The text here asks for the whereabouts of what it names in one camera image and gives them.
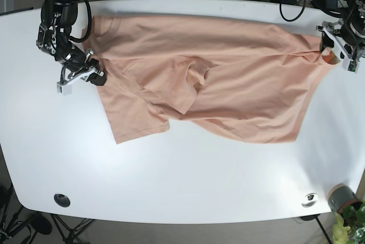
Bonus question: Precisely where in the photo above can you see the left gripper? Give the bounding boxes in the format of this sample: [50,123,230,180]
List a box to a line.
[316,15,364,73]

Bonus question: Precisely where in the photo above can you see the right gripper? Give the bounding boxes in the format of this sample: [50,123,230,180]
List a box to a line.
[52,38,107,94]

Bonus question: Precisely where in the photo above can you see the peach T-shirt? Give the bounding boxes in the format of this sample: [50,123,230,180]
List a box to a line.
[83,15,338,144]

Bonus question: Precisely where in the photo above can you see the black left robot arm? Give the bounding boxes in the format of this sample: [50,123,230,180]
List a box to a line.
[270,0,364,72]

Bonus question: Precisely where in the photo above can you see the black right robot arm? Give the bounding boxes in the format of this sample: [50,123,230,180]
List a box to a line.
[36,0,107,95]

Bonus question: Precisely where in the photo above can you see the black table grommet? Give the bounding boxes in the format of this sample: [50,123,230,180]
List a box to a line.
[54,193,71,208]

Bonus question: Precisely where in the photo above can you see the grey plant pot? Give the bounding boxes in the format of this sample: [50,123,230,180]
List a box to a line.
[326,184,362,214]

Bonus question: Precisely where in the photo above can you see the silver table grommet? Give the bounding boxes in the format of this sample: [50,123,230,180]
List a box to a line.
[301,193,318,208]

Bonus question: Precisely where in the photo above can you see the green potted plant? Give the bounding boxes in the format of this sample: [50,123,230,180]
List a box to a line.
[332,201,364,244]

